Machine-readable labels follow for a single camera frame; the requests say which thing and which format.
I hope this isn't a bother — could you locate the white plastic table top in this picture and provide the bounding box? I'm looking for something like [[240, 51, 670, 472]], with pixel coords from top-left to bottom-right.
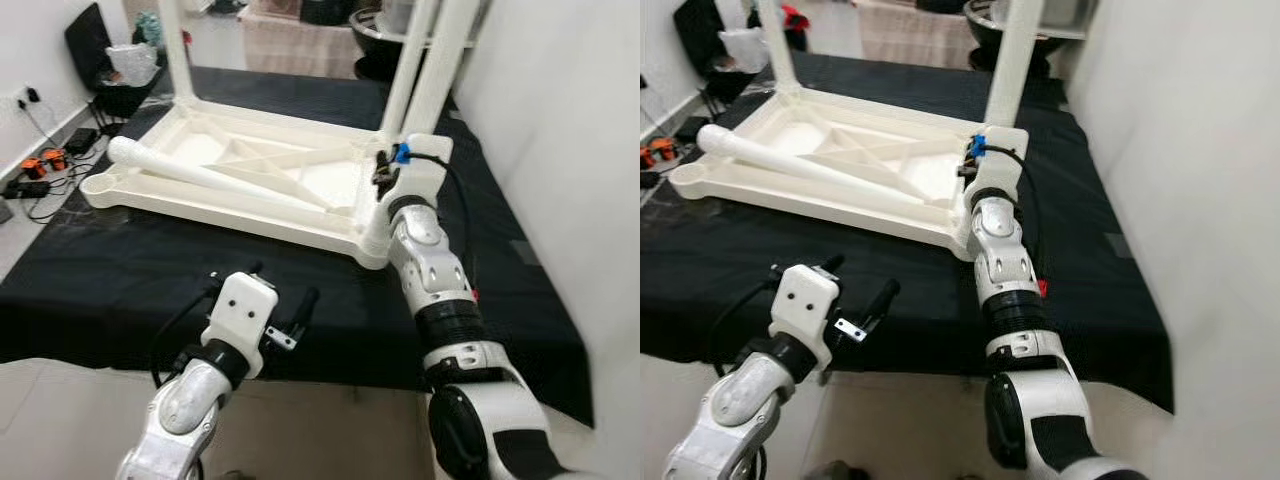
[[668, 85, 1031, 263], [80, 95, 441, 271]]

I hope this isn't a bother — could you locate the black round basin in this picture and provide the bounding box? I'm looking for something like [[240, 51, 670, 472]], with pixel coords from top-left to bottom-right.
[[348, 5, 421, 81], [965, 0, 1076, 73]]

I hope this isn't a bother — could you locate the beige striped cloth cover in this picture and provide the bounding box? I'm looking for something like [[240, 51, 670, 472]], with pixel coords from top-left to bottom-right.
[[855, 0, 1001, 69], [240, 5, 386, 79]]

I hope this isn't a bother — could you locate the grey plastic storage bin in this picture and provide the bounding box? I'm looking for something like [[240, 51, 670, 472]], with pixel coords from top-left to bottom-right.
[[1040, 0, 1096, 31]]

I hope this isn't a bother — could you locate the clear plastic bag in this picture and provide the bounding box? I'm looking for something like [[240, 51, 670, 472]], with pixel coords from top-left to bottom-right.
[[718, 28, 771, 73], [107, 43, 161, 89]]

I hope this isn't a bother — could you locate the black fabric bag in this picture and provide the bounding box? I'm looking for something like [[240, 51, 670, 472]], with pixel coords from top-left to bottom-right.
[[65, 3, 166, 119], [672, 0, 761, 101]]

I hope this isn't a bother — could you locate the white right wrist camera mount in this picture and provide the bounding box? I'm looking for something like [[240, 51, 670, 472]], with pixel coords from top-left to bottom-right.
[[968, 127, 1029, 206], [385, 133, 453, 216]]

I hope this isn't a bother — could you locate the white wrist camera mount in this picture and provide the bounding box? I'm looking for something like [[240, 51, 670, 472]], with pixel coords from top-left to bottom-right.
[[968, 127, 1029, 206], [770, 263, 843, 373], [200, 270, 281, 379], [385, 133, 453, 216]]

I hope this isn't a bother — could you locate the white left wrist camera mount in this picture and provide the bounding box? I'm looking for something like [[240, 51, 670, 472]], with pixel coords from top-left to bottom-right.
[[200, 270, 281, 379], [770, 263, 843, 373]]

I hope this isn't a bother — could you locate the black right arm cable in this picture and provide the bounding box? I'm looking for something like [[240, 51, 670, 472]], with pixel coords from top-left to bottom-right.
[[985, 145, 1046, 271], [405, 150, 473, 261]]

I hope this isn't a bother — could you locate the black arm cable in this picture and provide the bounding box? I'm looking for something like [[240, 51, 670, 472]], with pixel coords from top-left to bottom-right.
[[985, 145, 1046, 271], [405, 150, 473, 261], [150, 285, 221, 389], [710, 280, 786, 376]]

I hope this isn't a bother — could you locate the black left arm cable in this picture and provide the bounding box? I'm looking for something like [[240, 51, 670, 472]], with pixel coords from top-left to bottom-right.
[[150, 285, 221, 389], [710, 280, 786, 376]]

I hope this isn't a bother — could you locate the black floor cable tangle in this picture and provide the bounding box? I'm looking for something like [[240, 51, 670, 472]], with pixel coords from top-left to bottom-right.
[[640, 100, 716, 206], [0, 100, 106, 223]]

